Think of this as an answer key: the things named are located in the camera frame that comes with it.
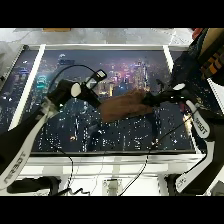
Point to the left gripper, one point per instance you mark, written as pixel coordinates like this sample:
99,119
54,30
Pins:
90,96

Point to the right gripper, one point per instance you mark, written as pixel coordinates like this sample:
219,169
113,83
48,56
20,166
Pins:
155,99

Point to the brown garment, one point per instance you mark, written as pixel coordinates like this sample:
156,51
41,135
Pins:
125,106

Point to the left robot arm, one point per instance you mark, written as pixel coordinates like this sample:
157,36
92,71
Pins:
20,146

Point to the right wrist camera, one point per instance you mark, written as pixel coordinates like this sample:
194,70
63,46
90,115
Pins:
160,86

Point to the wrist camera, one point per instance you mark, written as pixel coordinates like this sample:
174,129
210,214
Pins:
99,75
160,86

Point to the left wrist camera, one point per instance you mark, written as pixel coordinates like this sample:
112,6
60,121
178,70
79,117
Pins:
99,75

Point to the silver frame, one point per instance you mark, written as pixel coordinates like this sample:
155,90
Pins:
113,166

